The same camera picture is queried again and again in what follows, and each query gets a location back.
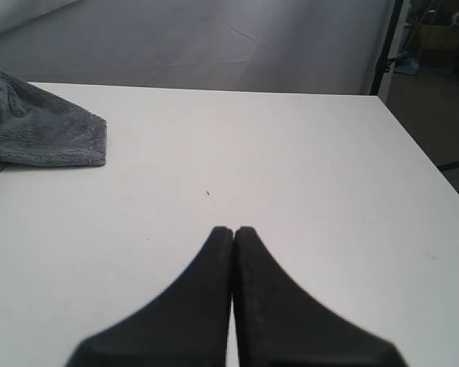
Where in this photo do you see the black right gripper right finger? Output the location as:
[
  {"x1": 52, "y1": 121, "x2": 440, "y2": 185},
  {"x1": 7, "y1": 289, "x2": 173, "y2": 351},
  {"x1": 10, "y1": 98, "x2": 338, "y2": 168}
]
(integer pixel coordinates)
[{"x1": 233, "y1": 227, "x2": 405, "y2": 366}]

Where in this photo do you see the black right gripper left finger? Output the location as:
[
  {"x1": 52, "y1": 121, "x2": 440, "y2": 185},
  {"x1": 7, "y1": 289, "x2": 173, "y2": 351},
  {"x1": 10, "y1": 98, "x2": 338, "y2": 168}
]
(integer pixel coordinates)
[{"x1": 67, "y1": 226, "x2": 233, "y2": 366}]

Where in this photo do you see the grey fluffy towel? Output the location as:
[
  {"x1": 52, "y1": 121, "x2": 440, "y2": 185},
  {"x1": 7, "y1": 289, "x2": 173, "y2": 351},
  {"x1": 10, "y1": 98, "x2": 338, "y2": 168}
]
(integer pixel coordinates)
[{"x1": 0, "y1": 70, "x2": 107, "y2": 173}]

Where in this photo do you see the white backdrop cloth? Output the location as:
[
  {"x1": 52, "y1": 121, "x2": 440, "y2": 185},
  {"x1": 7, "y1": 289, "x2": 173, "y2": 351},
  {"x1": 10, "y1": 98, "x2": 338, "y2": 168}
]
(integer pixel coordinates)
[{"x1": 0, "y1": 1, "x2": 393, "y2": 94}]

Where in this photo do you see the black backdrop stand pole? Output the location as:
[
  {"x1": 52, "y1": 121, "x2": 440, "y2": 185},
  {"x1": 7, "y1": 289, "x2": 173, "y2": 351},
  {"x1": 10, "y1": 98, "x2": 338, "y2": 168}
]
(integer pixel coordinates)
[{"x1": 369, "y1": 0, "x2": 403, "y2": 96}]

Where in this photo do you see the blue dustpan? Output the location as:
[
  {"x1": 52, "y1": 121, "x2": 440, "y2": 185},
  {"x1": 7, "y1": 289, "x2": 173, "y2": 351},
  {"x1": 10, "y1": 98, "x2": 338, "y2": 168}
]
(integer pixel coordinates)
[{"x1": 394, "y1": 54, "x2": 420, "y2": 76}]

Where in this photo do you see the cardboard box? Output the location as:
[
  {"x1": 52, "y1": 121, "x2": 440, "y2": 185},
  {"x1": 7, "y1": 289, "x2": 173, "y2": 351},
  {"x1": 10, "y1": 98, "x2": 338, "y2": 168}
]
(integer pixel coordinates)
[{"x1": 420, "y1": 24, "x2": 459, "y2": 50}]

